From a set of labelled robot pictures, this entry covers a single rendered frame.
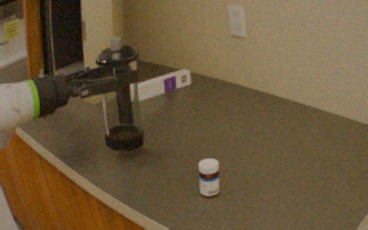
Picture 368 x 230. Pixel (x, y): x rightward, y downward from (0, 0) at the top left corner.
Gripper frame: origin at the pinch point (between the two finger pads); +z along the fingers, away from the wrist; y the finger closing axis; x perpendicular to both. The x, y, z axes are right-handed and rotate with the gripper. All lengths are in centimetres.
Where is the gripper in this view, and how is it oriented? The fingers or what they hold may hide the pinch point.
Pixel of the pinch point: (116, 74)
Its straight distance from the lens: 114.9
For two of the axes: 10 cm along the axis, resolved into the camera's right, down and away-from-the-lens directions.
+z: 7.1, -2.2, 6.7
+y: -7.0, -2.2, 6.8
